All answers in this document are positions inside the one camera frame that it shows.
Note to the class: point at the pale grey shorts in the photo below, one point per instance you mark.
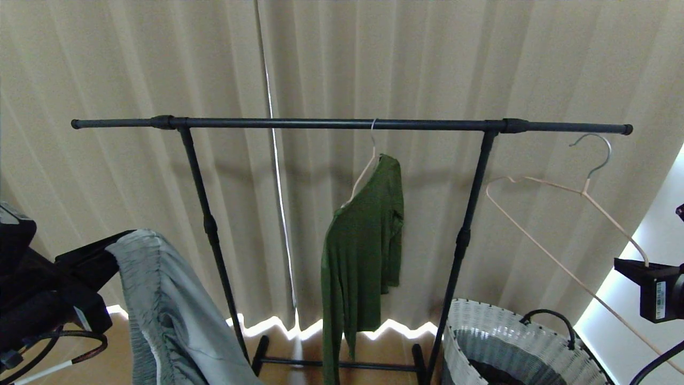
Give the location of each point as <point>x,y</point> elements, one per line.
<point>171,310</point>

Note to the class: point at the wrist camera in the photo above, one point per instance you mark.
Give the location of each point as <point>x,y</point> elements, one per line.
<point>16,235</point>
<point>681,213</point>

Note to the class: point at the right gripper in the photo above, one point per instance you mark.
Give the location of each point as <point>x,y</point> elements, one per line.
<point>673,294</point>

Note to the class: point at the beige curtain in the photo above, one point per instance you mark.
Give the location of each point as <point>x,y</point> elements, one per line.
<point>133,64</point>

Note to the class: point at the black clothes rack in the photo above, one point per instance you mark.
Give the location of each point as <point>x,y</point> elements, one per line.
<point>320,124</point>

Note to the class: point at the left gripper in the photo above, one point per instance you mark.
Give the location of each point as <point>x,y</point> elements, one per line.
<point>43,305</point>

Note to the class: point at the green long-sleeved shirt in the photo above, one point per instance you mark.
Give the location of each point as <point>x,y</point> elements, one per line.
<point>358,256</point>

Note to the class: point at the pink clothes hanger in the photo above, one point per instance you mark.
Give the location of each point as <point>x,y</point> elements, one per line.
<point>586,187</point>
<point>372,147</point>

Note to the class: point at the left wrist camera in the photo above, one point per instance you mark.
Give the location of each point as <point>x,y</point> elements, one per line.
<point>16,235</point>

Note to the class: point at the white laundry basket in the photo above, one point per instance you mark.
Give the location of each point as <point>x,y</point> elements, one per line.
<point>481,321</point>

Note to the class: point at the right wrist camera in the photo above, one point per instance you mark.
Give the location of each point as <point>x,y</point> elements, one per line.
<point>681,213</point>

